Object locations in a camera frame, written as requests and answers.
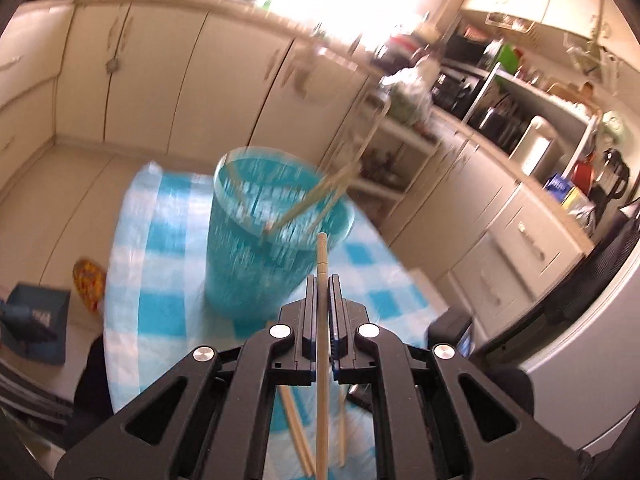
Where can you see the cream drawer cabinet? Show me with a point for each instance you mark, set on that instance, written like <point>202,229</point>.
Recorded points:
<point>30,80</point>

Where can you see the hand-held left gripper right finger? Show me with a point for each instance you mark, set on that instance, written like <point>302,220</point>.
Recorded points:
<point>336,320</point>

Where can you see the bundle of wooden chopsticks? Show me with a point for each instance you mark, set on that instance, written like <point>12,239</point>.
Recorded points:
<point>300,440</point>

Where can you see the cream base cabinet row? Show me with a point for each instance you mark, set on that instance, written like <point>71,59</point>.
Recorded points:
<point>200,80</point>

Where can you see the blue white checked tablecloth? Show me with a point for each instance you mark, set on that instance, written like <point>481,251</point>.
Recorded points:
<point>165,270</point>

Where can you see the black curved metal frame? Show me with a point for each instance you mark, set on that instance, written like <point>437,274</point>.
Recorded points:
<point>30,390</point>

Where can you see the floral slipper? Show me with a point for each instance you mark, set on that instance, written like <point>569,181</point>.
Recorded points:
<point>89,282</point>

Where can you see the person's leg in black trousers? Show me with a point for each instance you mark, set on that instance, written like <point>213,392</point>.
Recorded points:
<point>92,380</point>

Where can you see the small hanging metal cup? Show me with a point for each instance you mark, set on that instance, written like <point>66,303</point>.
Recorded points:
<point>112,65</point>

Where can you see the blue box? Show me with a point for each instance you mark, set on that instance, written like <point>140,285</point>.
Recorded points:
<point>560,187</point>

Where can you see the blue dustpan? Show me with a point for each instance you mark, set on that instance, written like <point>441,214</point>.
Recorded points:
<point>40,330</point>

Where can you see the white trolley shelf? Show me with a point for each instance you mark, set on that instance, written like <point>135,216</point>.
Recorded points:
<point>390,150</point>

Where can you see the white rounded appliance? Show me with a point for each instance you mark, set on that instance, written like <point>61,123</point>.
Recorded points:
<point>535,145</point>

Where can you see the slender wooden chopstick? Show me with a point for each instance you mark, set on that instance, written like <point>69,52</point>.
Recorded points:
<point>310,200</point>
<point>332,202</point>
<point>323,410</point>

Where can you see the black toaster oven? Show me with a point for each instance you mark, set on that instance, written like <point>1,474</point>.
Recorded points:
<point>457,92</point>

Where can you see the turquoise perforated plastic basket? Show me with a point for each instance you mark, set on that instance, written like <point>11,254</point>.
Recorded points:
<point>240,260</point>

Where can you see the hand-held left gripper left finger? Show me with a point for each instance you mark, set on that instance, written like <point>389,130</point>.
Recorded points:
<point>307,320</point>

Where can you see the bright window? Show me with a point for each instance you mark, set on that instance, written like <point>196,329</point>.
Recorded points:
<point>340,0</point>

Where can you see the clear bag of vegetables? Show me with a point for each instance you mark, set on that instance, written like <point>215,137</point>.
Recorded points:
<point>410,90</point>

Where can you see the red container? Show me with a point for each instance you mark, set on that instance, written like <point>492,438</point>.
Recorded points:
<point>583,172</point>

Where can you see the cream side cabinet row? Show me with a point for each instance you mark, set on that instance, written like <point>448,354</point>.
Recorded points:
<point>500,230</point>

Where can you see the black kettle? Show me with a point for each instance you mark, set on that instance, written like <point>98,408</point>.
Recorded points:
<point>614,177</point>

